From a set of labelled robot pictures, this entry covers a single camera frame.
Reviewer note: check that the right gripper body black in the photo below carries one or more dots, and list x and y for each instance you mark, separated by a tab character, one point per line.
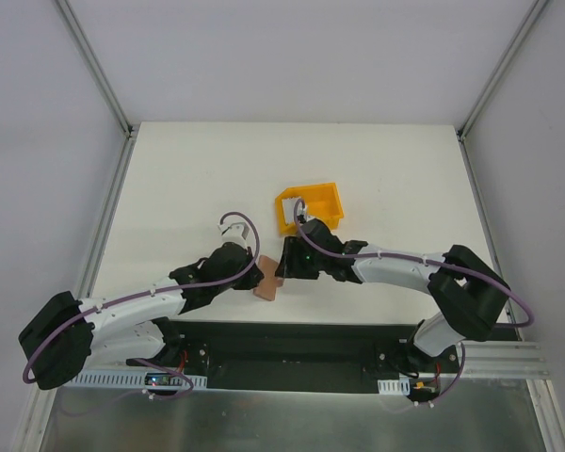
285	257

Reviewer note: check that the left aluminium frame post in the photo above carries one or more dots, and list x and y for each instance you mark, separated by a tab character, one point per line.
82	43

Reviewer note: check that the right white cable duct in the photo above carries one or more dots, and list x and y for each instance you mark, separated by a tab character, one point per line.
394	387

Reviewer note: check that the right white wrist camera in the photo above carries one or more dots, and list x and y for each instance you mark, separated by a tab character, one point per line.
302	214

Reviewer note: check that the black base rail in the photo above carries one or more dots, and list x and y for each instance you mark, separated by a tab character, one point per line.
304	358

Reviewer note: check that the left white cable duct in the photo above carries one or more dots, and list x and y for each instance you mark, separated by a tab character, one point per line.
116	379

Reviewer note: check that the white cable duct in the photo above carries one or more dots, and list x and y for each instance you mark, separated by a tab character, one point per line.
394	387
116	379

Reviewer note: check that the brown leather card holder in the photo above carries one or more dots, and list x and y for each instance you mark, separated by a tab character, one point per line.
268	286

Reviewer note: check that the right aluminium frame post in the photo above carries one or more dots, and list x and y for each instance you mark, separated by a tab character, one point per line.
514	47

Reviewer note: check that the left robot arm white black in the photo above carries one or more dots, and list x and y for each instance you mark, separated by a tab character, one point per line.
68	335

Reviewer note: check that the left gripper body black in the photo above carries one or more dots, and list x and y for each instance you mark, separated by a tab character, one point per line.
252	276

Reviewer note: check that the yellow plastic bin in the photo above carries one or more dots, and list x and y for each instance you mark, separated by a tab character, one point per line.
323	202

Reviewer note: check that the stack of silver cards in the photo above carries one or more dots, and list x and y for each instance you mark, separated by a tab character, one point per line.
292	209

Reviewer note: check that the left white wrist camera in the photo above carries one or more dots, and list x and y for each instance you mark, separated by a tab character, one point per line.
235	233

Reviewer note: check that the aluminium frame post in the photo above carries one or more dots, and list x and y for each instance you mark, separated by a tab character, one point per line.
514	47
82	43

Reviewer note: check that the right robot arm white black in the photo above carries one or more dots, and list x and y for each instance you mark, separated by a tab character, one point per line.
468	294

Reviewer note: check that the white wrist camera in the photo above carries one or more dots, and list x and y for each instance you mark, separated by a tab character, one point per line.
235	233
302	214

